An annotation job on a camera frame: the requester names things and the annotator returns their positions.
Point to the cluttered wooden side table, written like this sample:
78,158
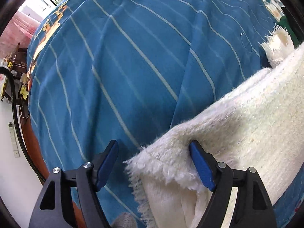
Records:
16,63

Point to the blue striped bed sheet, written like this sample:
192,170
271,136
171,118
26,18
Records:
129,71

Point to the white fluffy knit garment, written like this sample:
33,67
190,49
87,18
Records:
258,124

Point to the dark green black clothes pile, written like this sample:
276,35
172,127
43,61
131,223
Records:
290,24

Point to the red wooden bed frame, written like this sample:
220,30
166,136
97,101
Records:
33,149

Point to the white wall switch strip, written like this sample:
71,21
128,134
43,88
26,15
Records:
13,139

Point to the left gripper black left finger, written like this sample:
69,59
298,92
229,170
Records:
54,206

